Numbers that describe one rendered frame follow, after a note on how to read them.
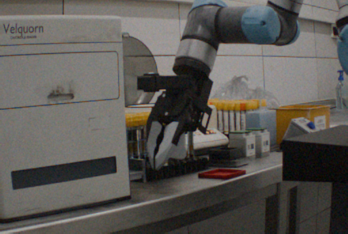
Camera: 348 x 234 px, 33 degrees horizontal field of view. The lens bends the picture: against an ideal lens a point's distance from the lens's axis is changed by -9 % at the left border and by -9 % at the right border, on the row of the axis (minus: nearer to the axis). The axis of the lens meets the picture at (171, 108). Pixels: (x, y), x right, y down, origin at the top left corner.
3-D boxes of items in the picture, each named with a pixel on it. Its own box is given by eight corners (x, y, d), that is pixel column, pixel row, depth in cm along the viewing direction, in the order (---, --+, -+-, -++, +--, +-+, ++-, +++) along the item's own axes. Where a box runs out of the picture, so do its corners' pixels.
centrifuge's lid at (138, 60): (94, 31, 173) (79, 37, 179) (104, 122, 172) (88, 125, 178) (155, 30, 187) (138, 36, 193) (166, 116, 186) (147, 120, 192)
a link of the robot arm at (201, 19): (221, -9, 123) (186, -6, 128) (208, 37, 119) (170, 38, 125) (239, 13, 129) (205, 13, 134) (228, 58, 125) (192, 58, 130)
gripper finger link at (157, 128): (170, 179, 119) (184, 133, 122) (151, 166, 115) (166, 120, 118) (158, 177, 121) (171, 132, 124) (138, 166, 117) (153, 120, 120)
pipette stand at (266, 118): (266, 154, 153) (264, 112, 152) (240, 154, 157) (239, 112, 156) (281, 148, 161) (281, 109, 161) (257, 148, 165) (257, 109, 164)
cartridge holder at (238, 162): (236, 167, 134) (236, 150, 134) (201, 166, 140) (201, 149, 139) (249, 163, 138) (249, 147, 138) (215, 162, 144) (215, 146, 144)
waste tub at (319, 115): (309, 146, 160) (308, 108, 160) (269, 145, 169) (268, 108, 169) (331, 140, 170) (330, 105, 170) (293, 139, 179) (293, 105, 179)
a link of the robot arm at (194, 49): (202, 37, 120) (169, 40, 125) (196, 58, 119) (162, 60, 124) (223, 57, 125) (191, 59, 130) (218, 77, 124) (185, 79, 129)
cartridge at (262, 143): (261, 158, 146) (261, 128, 146) (245, 157, 149) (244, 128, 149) (270, 155, 149) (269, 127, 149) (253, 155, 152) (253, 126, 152)
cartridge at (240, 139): (246, 162, 141) (245, 132, 141) (229, 161, 144) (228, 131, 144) (255, 159, 144) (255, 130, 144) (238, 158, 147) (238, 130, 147)
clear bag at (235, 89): (245, 134, 204) (242, 75, 203) (194, 135, 212) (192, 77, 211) (266, 126, 228) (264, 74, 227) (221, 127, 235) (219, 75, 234)
